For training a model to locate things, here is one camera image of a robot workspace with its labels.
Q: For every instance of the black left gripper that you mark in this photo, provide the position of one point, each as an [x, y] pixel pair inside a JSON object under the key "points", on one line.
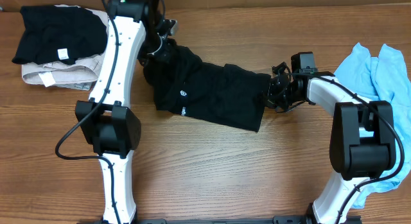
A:
{"points": [[153, 56]]}

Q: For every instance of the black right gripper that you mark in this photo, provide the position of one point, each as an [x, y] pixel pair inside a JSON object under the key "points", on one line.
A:
{"points": [[271, 99]]}

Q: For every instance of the black t-shirt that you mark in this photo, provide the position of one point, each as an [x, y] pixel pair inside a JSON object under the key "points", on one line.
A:
{"points": [[226, 95]]}

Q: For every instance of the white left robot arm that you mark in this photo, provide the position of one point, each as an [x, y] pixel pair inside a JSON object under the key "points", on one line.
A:
{"points": [[135, 27]]}

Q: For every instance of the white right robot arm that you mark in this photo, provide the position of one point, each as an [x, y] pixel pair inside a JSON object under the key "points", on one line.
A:
{"points": [[362, 144]]}

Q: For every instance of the folded beige garment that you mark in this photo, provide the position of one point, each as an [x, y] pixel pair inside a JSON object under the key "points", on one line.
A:
{"points": [[83, 70]]}

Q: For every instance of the light blue t-shirt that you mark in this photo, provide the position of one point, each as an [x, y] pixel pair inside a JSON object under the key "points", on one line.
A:
{"points": [[381, 78]]}

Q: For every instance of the folded black garment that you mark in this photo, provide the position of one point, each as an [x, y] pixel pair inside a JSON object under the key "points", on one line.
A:
{"points": [[59, 34]]}

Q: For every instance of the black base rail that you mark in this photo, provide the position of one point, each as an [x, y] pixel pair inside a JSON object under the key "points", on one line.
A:
{"points": [[274, 220]]}

